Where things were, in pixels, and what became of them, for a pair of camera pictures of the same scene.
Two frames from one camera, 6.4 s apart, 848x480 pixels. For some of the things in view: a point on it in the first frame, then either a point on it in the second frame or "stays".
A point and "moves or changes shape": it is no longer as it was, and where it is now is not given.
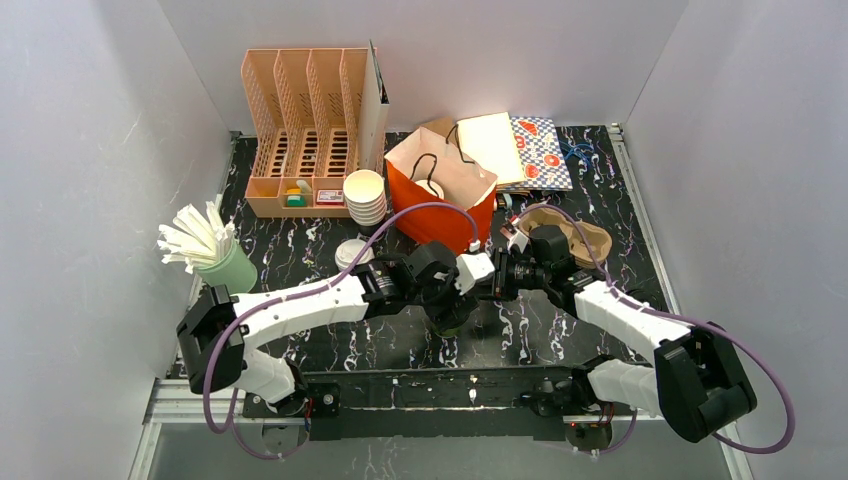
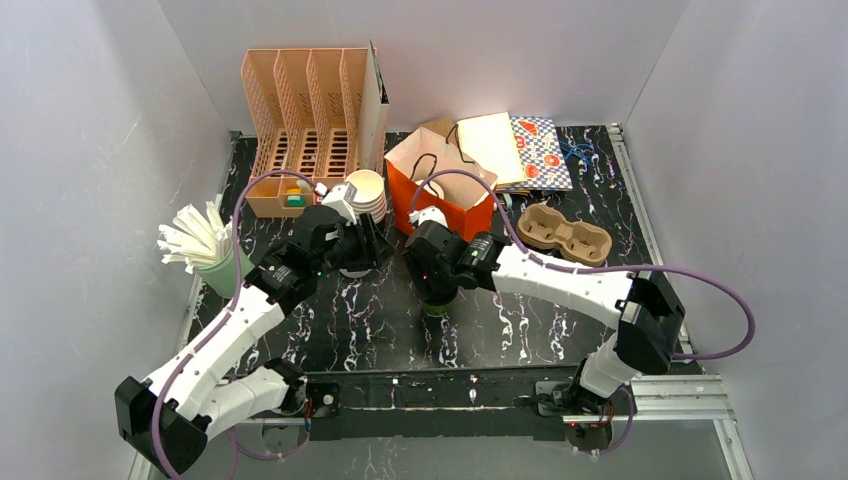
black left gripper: (451, 302) to (370, 241)
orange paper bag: (429, 167) stays
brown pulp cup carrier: (589, 244) stays
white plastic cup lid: (436, 188) stays
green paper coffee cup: (449, 332) moves or changes shape
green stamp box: (296, 201) stays
